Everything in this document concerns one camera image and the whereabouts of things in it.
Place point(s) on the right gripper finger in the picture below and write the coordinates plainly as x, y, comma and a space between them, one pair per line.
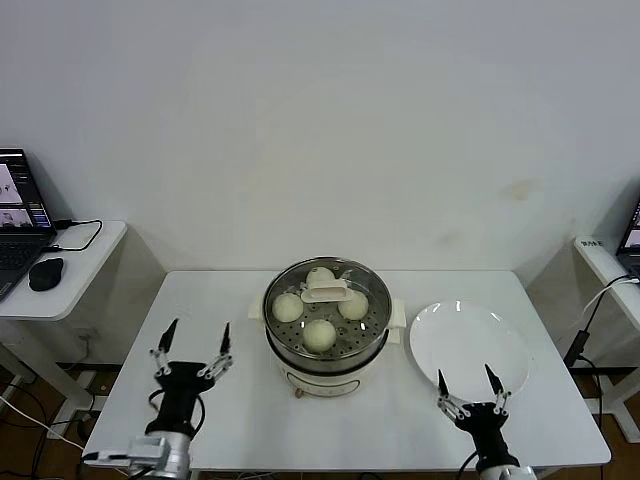
501, 402
450, 404

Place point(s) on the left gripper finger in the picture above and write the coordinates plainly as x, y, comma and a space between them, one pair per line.
162, 360
220, 364

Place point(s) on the round glass pot lid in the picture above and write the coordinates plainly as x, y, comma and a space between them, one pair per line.
327, 291

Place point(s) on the stainless steel steamer basket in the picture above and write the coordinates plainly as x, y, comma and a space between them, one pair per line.
380, 330

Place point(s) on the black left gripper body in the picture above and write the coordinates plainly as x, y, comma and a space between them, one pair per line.
180, 395

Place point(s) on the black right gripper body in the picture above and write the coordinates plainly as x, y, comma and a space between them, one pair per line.
487, 430

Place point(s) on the black computer mouse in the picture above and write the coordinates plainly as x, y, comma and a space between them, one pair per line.
46, 274

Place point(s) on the white round plate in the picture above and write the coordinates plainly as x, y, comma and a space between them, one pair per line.
465, 340

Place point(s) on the white side table with label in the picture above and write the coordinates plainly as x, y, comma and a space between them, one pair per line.
610, 280

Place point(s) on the white side table with mouse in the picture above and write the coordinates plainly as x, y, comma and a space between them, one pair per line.
75, 295

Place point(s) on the cream electric cooking pot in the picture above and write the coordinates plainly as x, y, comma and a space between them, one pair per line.
325, 382

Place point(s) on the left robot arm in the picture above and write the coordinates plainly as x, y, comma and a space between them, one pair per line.
175, 460

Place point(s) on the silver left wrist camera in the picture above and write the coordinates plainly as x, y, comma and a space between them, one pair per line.
147, 452

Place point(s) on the white steamed baozi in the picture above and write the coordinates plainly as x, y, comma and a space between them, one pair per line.
320, 275
320, 336
354, 307
287, 306

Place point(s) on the black laptop with mouse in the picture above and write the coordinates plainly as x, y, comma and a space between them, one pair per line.
15, 240

